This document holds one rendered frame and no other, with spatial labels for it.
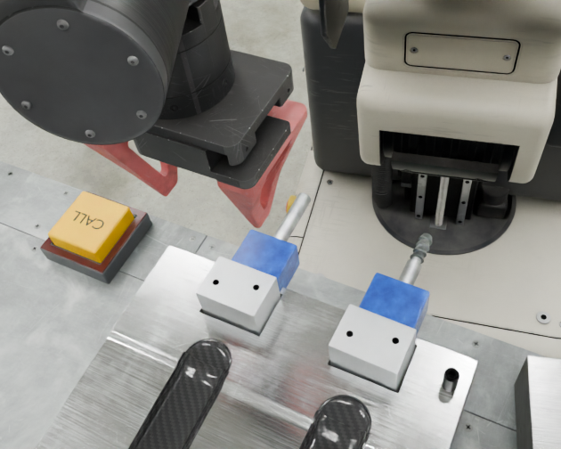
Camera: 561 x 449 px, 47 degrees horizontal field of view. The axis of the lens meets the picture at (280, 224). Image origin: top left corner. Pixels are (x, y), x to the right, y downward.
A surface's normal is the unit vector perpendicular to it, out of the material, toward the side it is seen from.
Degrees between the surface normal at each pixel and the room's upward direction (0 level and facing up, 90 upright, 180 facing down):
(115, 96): 89
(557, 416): 0
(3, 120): 0
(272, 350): 0
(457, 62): 98
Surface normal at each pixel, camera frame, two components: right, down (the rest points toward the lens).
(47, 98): -0.06, 0.79
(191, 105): 0.35, 0.72
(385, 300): -0.11, -0.59
